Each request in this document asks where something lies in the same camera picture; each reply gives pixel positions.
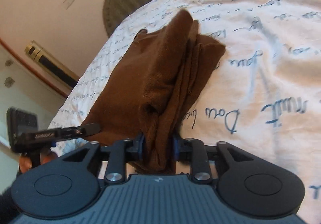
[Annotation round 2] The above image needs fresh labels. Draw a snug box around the white script-print bed sheet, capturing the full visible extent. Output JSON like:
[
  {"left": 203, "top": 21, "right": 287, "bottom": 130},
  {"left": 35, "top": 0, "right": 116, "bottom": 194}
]
[{"left": 50, "top": 0, "right": 320, "bottom": 223}]

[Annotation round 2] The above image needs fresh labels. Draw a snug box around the left hand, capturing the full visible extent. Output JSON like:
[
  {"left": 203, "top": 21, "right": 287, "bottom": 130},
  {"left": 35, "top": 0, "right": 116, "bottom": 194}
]
[{"left": 18, "top": 148, "right": 58, "bottom": 174}]

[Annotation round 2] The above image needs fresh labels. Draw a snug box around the brown knit sweater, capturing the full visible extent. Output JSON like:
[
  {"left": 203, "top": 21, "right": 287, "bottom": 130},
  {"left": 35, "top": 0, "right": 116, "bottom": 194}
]
[{"left": 84, "top": 9, "right": 225, "bottom": 174}]

